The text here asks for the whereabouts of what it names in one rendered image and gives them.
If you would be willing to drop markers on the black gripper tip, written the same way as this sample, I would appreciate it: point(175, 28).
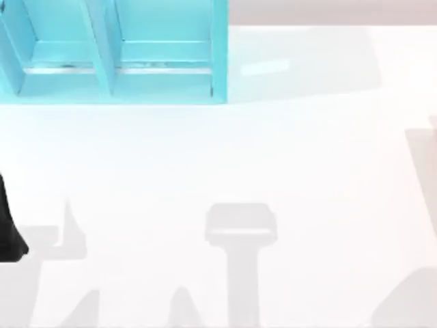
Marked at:
point(7, 235)

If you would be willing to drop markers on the light blue rack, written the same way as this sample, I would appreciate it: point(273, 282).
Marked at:
point(164, 30)

